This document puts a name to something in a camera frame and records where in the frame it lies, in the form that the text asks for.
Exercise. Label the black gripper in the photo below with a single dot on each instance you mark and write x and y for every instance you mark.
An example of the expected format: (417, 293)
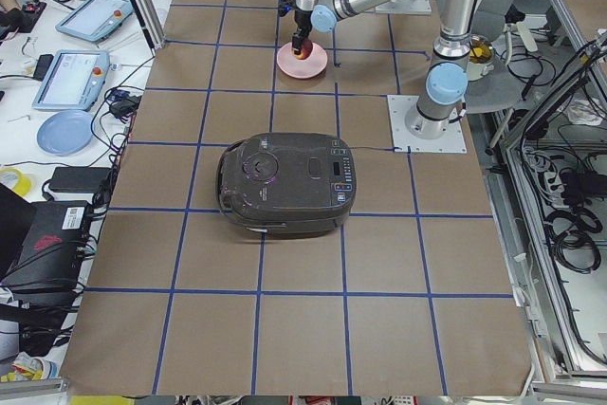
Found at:
(303, 20)

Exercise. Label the red apple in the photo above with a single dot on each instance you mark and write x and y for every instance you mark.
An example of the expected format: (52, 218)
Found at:
(304, 50)

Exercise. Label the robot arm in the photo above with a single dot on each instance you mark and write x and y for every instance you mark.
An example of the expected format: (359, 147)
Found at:
(446, 82)

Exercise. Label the pink plate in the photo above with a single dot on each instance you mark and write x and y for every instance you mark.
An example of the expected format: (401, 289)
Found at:
(304, 69)

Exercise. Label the blue plate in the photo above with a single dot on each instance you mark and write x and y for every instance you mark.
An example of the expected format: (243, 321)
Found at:
(65, 133)

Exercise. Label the black rice cooker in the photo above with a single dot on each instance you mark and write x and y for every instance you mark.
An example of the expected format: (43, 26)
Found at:
(287, 183)

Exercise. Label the steel pot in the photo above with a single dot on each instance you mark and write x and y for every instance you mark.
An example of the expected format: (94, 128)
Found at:
(481, 58)

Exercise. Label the teach pendant far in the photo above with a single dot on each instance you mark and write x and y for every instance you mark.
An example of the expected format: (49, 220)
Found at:
(95, 20)

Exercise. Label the teach pendant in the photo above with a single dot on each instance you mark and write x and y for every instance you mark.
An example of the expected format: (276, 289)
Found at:
(95, 20)
(74, 80)

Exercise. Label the grey office chair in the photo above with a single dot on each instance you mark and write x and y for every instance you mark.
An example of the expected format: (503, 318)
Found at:
(498, 89)

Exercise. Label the teach pendant near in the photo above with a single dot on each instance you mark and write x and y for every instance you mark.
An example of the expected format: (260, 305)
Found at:
(74, 80)

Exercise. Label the black power adapter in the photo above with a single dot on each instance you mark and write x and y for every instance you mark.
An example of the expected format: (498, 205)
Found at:
(74, 179)

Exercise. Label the yellow tape roll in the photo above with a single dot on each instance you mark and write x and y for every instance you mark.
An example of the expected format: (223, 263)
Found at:
(16, 181)

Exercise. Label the black computer box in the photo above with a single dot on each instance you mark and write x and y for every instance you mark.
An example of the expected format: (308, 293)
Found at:
(42, 248)

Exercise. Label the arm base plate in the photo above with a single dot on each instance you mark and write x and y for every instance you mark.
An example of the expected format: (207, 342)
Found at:
(412, 133)
(405, 7)

